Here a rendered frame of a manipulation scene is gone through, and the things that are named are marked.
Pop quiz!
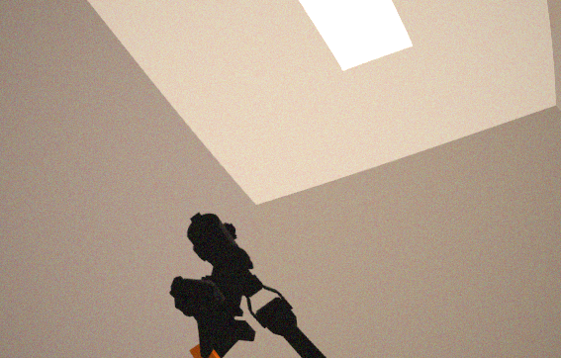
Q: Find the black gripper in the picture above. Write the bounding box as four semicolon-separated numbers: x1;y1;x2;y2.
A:
175;269;256;358

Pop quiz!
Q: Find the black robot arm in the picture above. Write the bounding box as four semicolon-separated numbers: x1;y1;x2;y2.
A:
169;212;327;358

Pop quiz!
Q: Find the orange l-shaped part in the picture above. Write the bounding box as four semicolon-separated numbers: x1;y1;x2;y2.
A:
189;344;221;358

